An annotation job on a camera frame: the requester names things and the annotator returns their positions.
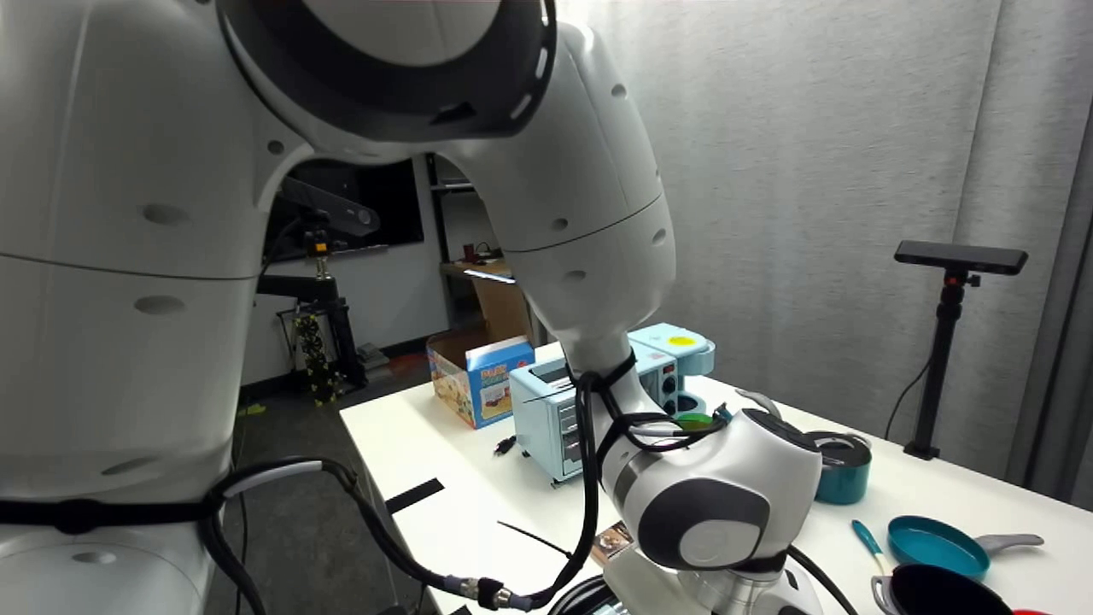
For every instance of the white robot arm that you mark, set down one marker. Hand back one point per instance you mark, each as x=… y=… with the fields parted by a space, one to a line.
x=113 y=228

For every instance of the grey pot lid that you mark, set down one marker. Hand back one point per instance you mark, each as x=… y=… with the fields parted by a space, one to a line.
x=847 y=445

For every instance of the teal pot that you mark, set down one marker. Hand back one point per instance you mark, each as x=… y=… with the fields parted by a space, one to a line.
x=847 y=483

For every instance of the black pot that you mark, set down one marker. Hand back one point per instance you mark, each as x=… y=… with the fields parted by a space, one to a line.
x=943 y=596

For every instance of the blue cardboard box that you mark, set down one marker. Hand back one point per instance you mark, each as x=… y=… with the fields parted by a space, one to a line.
x=498 y=387

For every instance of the light blue toaster oven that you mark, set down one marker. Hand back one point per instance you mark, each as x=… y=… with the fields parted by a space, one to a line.
x=548 y=421

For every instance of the metal shelf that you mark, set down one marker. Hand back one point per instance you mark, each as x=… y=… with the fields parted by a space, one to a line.
x=433 y=228

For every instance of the black power plug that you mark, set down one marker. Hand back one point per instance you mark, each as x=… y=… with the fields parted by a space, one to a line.
x=507 y=445

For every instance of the black tape strip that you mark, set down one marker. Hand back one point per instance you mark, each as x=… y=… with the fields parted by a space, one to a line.
x=411 y=493
x=460 y=611

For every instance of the black oval tray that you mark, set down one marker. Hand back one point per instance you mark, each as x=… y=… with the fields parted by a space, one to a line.
x=582 y=599

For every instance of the black tripod stand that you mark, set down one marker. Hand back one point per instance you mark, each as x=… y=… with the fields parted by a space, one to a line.
x=943 y=342

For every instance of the teal frying pan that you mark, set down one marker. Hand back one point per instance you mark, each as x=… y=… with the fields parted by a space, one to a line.
x=934 y=548

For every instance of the red plate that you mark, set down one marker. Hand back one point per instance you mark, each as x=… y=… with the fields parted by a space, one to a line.
x=1029 y=612

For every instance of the black wall monitor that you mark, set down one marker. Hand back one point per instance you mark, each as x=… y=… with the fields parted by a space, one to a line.
x=395 y=194

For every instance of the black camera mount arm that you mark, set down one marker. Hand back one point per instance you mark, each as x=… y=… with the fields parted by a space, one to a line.
x=328 y=310

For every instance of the black stereo camera bar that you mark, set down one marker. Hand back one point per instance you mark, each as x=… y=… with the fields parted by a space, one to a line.
x=962 y=255

